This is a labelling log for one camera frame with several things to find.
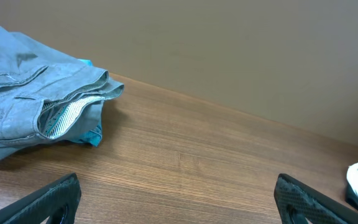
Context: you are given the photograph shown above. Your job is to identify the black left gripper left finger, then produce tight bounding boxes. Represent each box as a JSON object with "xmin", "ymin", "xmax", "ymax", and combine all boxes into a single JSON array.
[{"xmin": 0, "ymin": 173, "xmax": 81, "ymax": 224}]

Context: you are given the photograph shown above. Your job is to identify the folded blue garment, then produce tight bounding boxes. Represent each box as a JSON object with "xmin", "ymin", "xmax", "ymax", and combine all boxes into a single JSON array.
[{"xmin": 68, "ymin": 58, "xmax": 103, "ymax": 147}]

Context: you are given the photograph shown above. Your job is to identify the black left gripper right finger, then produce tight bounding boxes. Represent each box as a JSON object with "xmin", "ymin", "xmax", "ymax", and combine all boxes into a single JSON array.
[{"xmin": 274, "ymin": 174, "xmax": 358, "ymax": 224}]

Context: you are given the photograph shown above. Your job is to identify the folded grey shorts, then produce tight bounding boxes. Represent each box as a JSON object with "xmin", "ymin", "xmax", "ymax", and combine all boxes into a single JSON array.
[{"xmin": 0, "ymin": 27, "xmax": 124, "ymax": 160}]

